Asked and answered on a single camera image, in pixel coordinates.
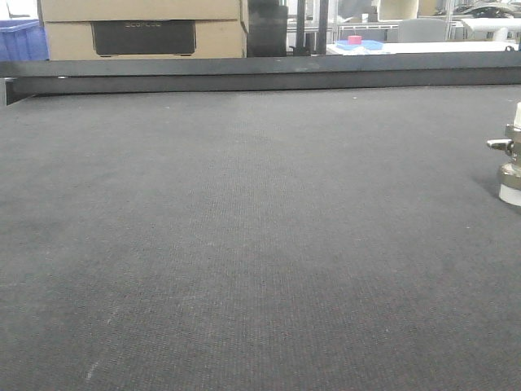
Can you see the dark conveyor belt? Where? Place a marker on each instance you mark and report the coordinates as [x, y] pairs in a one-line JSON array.
[[304, 240]]

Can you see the white background table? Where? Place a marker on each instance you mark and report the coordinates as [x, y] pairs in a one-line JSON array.
[[430, 47]]

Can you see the white curved machine part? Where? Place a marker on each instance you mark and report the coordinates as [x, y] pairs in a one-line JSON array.
[[499, 27]]

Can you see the grey office chair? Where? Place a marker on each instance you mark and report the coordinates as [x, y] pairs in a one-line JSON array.
[[421, 30]]

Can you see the black vertical post left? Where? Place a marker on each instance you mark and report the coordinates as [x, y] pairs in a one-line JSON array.
[[301, 45]]

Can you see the lower cardboard box black label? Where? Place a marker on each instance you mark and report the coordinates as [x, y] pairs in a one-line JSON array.
[[213, 40]]

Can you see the black vertical post right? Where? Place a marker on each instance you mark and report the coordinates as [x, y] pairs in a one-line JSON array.
[[322, 26]]

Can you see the upper cardboard box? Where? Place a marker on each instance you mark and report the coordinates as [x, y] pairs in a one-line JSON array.
[[92, 10]]

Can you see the blue plastic crate background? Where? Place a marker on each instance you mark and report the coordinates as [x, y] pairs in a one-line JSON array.
[[23, 40]]

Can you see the metal valve with white caps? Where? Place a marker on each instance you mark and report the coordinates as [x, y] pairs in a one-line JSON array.
[[509, 173]]

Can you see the pink cylinder object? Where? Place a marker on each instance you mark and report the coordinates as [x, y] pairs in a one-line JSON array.
[[354, 40]]

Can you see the black conveyor side rail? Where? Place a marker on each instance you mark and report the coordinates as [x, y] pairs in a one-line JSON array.
[[324, 72]]

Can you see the black cabinet background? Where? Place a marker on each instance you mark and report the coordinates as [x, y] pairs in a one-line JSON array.
[[267, 36]]

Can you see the black vertical post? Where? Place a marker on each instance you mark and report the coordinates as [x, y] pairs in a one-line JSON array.
[[301, 45], [322, 26]]

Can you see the blue tray on table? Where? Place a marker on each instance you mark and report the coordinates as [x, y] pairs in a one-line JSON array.
[[368, 45]]

